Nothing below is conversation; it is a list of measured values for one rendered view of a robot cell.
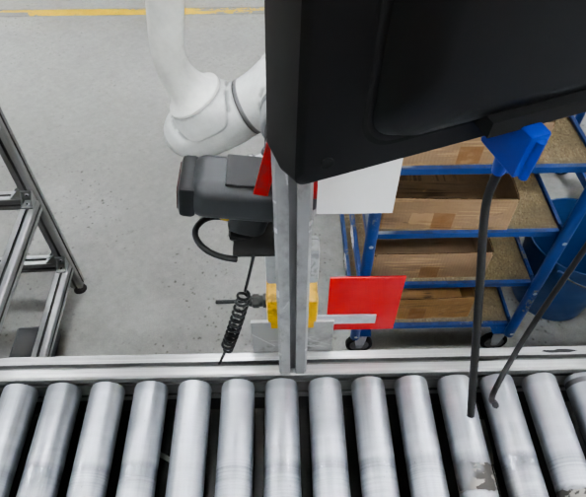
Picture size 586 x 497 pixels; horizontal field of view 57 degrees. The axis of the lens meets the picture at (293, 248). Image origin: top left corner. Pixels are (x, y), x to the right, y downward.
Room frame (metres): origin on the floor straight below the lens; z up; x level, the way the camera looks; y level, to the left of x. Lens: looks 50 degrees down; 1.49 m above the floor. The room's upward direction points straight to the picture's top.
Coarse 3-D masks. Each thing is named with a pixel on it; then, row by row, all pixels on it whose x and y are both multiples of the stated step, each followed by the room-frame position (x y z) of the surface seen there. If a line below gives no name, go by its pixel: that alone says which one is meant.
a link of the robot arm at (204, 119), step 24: (168, 0) 0.77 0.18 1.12; (168, 24) 0.77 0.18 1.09; (168, 48) 0.77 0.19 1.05; (168, 72) 0.77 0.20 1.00; (192, 72) 0.80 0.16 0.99; (192, 96) 0.77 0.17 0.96; (216, 96) 0.78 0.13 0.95; (168, 120) 0.80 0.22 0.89; (192, 120) 0.76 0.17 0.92; (216, 120) 0.76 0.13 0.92; (240, 120) 0.76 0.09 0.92; (168, 144) 0.78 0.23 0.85; (192, 144) 0.76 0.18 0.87; (216, 144) 0.76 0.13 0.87; (240, 144) 0.78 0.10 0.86
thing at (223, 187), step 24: (192, 168) 0.45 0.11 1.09; (216, 168) 0.45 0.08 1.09; (240, 168) 0.45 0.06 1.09; (192, 192) 0.42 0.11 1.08; (216, 192) 0.42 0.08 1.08; (240, 192) 0.42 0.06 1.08; (216, 216) 0.42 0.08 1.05; (240, 216) 0.42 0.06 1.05; (264, 216) 0.42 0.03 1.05; (240, 240) 0.43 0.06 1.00
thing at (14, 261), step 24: (0, 120) 1.06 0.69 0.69; (0, 144) 1.06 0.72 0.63; (24, 168) 1.06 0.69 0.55; (0, 192) 1.08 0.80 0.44; (24, 216) 1.00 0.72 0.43; (48, 216) 1.07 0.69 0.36; (24, 240) 0.91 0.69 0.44; (48, 240) 1.05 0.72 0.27; (0, 264) 0.83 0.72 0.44; (24, 264) 1.05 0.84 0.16; (48, 264) 1.05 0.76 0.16; (72, 264) 1.06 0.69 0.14; (0, 288) 0.76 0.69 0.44; (72, 288) 1.05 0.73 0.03; (0, 312) 0.70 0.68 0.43; (48, 312) 0.88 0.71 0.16; (48, 336) 0.79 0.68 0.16
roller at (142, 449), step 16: (144, 384) 0.36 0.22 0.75; (160, 384) 0.36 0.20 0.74; (144, 400) 0.34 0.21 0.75; (160, 400) 0.34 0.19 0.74; (144, 416) 0.31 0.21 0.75; (160, 416) 0.32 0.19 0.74; (128, 432) 0.29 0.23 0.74; (144, 432) 0.29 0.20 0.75; (160, 432) 0.30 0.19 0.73; (128, 448) 0.27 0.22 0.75; (144, 448) 0.27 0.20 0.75; (160, 448) 0.28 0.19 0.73; (128, 464) 0.25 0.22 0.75; (144, 464) 0.25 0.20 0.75; (128, 480) 0.23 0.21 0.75; (144, 480) 0.23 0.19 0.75; (128, 496) 0.21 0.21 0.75; (144, 496) 0.21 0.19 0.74
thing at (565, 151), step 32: (576, 128) 0.97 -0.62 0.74; (544, 160) 0.87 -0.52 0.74; (576, 160) 0.87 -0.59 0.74; (544, 192) 0.97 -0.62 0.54; (352, 224) 1.05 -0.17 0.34; (512, 224) 0.87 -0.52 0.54; (544, 224) 0.87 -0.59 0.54; (576, 224) 0.82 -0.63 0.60; (352, 256) 1.10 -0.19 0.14; (512, 256) 0.94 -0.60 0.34; (416, 320) 0.86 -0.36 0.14; (448, 320) 0.86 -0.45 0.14; (512, 320) 0.83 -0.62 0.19
